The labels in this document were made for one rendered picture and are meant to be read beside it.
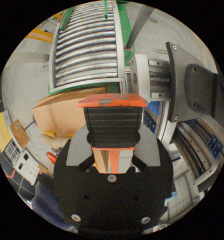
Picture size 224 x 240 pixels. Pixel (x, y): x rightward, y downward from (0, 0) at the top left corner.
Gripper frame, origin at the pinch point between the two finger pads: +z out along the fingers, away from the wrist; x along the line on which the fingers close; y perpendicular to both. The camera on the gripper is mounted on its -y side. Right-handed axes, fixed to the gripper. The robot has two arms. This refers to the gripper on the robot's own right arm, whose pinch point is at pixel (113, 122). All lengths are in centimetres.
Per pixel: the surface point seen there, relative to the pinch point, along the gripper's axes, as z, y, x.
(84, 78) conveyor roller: 53, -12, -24
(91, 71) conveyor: 59, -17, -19
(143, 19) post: 32, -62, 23
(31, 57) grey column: 57, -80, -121
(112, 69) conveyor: 59, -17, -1
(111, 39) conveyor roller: 53, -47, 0
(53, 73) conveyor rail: 51, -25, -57
